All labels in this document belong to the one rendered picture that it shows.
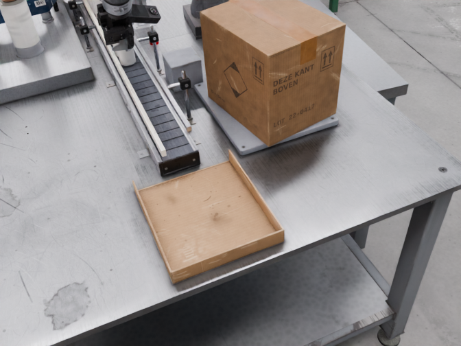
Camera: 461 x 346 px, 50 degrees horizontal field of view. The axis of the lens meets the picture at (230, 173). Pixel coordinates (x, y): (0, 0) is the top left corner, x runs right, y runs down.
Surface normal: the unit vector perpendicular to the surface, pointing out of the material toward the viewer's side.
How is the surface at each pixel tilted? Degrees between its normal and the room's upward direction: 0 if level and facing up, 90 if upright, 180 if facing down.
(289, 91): 90
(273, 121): 90
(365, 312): 0
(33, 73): 0
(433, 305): 0
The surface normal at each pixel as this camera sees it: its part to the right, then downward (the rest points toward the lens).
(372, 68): -0.05, -0.73
